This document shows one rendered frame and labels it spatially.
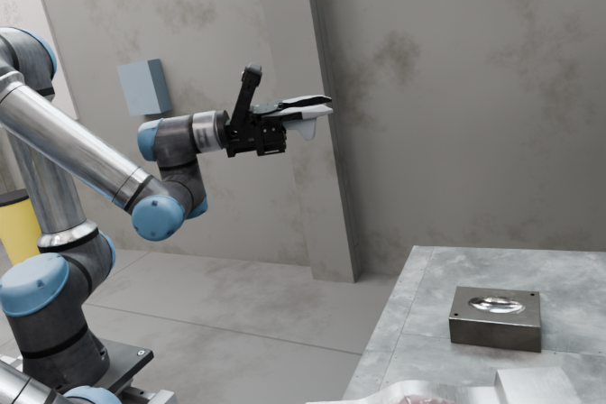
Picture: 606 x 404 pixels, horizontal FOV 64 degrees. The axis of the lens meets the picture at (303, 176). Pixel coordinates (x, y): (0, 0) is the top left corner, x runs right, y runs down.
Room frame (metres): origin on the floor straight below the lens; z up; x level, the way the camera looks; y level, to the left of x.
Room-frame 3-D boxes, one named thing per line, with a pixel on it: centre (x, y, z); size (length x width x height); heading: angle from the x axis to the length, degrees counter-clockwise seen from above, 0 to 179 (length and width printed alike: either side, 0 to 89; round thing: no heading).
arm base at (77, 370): (0.80, 0.51, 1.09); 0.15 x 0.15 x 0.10
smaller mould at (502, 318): (1.03, -0.41, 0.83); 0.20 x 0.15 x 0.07; 63
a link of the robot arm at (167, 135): (0.91, 0.23, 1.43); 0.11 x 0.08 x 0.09; 85
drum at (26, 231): (4.12, 2.52, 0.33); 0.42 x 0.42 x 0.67
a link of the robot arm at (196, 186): (0.89, 0.23, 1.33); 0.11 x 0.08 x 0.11; 175
